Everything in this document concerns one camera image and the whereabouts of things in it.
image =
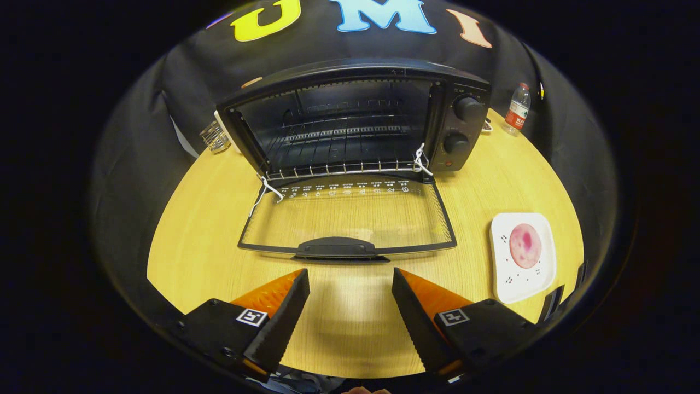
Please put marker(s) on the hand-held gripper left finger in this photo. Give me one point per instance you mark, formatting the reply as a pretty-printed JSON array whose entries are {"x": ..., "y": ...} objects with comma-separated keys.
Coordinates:
[{"x": 284, "y": 323}]

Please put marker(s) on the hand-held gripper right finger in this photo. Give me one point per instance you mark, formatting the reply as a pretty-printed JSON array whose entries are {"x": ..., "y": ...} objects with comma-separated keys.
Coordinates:
[{"x": 418, "y": 323}]

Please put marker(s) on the white square plate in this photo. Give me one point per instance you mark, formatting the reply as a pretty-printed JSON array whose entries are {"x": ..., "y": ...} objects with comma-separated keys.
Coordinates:
[{"x": 514, "y": 284}]

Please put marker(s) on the pink ham slice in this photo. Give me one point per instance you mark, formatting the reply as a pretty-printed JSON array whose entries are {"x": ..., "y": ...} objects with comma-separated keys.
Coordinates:
[{"x": 525, "y": 246}]

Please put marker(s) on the black toaster oven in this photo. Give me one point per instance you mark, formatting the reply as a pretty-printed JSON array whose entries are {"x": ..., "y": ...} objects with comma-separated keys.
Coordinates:
[{"x": 465, "y": 128}]

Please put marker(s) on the black chair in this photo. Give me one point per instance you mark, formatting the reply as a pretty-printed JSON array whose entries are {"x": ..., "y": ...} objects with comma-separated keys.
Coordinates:
[
  {"x": 581, "y": 274},
  {"x": 551, "y": 303}
]

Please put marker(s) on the clear plastic water bottle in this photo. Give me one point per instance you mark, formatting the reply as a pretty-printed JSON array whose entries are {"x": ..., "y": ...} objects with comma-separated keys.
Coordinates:
[{"x": 517, "y": 112}]

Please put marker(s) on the black backdrop cloth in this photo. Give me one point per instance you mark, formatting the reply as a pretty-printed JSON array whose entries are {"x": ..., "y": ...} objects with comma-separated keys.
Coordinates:
[{"x": 180, "y": 71}]

